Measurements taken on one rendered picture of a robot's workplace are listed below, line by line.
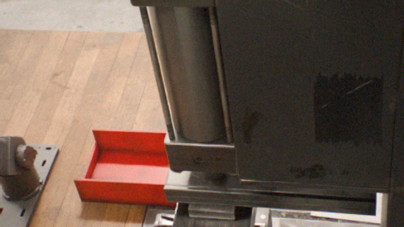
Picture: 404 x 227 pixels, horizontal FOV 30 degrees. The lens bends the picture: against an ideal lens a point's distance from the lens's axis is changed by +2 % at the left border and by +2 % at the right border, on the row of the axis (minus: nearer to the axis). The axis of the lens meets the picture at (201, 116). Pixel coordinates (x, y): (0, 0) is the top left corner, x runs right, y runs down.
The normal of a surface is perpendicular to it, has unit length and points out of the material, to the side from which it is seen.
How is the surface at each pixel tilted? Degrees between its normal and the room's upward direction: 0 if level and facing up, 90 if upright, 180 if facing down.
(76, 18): 0
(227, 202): 90
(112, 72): 0
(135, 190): 90
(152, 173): 0
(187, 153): 90
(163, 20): 90
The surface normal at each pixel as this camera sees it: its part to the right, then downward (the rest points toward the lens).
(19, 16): -0.12, -0.69
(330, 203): -0.17, 0.72
